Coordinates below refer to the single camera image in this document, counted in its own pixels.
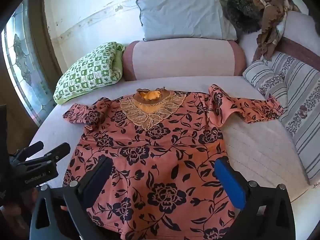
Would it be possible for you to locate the white and maroon bolster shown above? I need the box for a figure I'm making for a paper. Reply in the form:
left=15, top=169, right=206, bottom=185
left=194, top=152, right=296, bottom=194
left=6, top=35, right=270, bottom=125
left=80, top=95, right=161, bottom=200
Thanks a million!
left=237, top=11, right=320, bottom=68

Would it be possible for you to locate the stained glass window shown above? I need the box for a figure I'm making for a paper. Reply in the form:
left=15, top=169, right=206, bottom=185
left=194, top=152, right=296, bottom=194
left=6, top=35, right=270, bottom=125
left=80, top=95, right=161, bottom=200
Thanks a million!
left=1, top=2, right=54, bottom=127

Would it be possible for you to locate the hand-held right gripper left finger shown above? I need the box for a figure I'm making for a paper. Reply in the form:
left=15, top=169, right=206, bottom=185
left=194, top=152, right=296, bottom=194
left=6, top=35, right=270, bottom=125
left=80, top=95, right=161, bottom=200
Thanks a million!
left=29, top=155, right=113, bottom=240

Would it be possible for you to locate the grey pillow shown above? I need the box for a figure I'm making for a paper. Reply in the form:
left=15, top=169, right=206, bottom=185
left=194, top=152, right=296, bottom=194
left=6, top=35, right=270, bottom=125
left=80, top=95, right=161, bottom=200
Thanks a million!
left=136, top=0, right=238, bottom=42

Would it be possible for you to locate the pink and white bolster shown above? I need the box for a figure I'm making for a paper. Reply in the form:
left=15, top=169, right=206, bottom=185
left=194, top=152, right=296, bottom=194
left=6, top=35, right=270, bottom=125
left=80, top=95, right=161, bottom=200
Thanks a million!
left=122, top=38, right=247, bottom=82

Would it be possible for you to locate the large striped floral pillow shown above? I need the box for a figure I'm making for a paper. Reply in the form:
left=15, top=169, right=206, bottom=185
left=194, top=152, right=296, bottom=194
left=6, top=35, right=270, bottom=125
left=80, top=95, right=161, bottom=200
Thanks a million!
left=261, top=51, right=320, bottom=188

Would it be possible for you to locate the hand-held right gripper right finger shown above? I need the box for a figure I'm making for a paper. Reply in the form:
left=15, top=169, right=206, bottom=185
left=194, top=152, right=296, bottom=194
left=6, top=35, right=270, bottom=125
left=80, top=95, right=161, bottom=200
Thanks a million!
left=214, top=156, right=297, bottom=240

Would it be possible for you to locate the green patterned pillow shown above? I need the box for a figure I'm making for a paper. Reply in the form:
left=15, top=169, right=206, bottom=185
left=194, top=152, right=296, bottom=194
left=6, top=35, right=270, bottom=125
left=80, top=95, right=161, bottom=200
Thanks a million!
left=53, top=41, right=125, bottom=105

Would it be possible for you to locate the orange floral blouse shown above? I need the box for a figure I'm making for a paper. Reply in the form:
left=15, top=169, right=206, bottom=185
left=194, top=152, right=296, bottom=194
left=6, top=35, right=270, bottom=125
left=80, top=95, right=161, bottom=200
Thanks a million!
left=62, top=84, right=285, bottom=240

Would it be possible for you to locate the small striped floral pillow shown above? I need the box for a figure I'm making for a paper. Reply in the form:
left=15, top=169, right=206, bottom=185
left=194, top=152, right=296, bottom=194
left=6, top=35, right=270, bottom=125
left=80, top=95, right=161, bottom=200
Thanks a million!
left=242, top=60, right=288, bottom=110

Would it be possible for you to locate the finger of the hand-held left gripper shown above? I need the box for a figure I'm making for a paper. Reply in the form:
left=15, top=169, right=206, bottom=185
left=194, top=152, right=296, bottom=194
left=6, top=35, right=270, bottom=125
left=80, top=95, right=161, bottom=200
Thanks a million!
left=11, top=141, right=44, bottom=161
left=24, top=142, right=71, bottom=167

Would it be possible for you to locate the dark fuzzy cloth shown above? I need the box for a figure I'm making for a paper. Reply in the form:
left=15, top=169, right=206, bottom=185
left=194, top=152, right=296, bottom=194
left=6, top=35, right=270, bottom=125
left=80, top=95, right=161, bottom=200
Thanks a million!
left=222, top=0, right=263, bottom=34

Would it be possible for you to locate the brown crumpled cloth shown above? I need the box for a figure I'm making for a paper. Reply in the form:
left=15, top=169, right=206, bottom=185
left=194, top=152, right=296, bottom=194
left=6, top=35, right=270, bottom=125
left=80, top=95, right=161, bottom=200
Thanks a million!
left=252, top=0, right=301, bottom=61

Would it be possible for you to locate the white quilted bed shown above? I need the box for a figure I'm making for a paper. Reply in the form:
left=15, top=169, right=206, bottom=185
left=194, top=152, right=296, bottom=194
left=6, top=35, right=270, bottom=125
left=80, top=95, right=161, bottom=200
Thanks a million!
left=27, top=76, right=313, bottom=240

